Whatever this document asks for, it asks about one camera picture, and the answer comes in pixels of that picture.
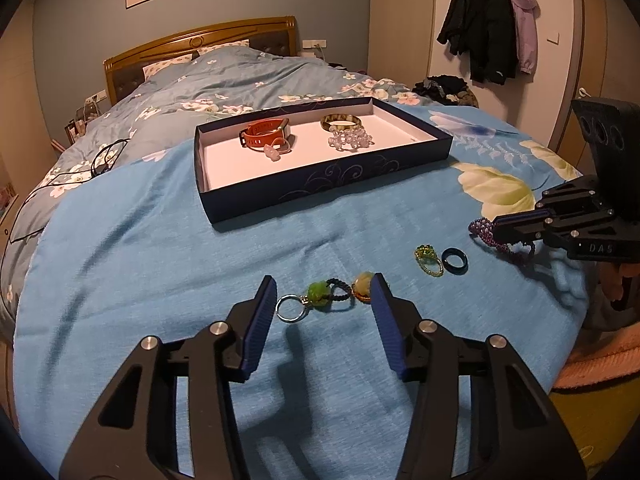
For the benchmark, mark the white wall socket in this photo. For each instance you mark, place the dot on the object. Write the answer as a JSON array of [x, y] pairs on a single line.
[[308, 44]]

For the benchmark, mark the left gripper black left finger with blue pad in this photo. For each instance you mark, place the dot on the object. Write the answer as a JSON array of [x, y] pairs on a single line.
[[131, 430]]

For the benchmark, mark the blue floral duvet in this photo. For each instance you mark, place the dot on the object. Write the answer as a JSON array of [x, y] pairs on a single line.
[[163, 112]]

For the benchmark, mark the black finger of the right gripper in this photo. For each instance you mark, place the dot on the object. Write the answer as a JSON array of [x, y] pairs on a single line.
[[555, 230], [578, 199]]

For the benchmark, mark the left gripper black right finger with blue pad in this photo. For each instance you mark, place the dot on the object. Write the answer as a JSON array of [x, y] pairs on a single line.
[[516, 432]]

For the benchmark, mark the white light switch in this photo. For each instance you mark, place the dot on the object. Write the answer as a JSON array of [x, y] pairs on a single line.
[[554, 39]]

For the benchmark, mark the dark blue tray box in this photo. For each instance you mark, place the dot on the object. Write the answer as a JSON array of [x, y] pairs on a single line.
[[233, 179]]

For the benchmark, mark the light blue floral cloth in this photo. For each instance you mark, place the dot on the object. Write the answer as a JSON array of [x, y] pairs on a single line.
[[132, 254]]

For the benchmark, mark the black hanging coat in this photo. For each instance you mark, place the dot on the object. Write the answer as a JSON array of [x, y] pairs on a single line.
[[485, 31]]

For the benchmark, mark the lilac hanging jacket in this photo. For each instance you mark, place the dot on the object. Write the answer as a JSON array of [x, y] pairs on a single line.
[[526, 34]]

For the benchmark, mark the photo frames on nightstand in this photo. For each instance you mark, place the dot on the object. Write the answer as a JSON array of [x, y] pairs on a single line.
[[89, 111]]

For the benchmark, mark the dark clothes pile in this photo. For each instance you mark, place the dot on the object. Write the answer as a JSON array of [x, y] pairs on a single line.
[[446, 90]]

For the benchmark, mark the olive green bangle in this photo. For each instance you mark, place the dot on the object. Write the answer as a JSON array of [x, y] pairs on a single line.
[[334, 123]]

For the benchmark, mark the orange strap smartwatch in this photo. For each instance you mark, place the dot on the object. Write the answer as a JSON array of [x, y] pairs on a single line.
[[265, 133]]

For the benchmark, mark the floral pillow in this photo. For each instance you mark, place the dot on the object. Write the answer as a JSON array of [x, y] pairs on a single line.
[[152, 69]]

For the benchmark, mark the wooden bed headboard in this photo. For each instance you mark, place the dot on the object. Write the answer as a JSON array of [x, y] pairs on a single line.
[[124, 72]]

